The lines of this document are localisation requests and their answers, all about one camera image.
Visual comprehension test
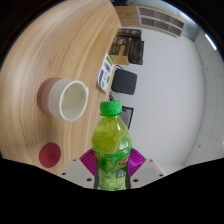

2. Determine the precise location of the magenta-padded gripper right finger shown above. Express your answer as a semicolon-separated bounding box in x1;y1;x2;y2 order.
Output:
125;147;167;190

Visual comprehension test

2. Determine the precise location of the rectangular ceiling light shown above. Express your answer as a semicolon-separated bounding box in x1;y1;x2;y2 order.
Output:
204;32;218;52

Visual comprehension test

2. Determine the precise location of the green drink bottle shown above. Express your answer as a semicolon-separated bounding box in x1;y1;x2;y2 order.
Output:
90;100;133;192

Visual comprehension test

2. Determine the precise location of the white and brown cup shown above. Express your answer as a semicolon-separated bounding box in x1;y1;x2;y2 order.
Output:
36;77;90;122

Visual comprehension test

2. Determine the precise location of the flat round red coaster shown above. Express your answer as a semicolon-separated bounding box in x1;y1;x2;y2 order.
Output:
38;142;62;169

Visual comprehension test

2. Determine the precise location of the white printed leaflet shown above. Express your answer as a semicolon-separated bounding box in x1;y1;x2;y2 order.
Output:
97;53;115;94

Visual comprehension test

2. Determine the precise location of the black printed carton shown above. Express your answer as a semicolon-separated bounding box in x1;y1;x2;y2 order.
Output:
108;27;145;66

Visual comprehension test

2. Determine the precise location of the brown kraft carton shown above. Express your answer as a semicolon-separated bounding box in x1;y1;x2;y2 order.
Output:
108;53;130;67

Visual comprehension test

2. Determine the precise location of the black office chair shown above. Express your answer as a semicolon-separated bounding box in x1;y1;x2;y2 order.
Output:
110;68;138;96

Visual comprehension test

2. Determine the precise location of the grey mesh office chair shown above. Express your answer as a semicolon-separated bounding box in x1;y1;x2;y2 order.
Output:
109;94;135;131

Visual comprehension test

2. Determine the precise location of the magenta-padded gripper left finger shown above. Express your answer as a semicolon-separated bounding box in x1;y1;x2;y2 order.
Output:
57;148;99;191

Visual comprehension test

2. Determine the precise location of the wooden shelf cabinet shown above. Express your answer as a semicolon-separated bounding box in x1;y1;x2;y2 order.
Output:
113;3;186;38

